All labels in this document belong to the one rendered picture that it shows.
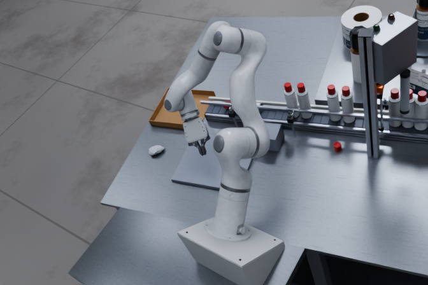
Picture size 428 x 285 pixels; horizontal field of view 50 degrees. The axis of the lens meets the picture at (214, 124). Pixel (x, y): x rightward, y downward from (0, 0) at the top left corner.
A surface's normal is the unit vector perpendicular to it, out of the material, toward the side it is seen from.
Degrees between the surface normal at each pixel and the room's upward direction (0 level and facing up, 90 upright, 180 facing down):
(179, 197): 0
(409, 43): 90
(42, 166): 0
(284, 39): 0
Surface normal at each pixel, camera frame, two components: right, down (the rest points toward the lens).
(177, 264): -0.28, -0.66
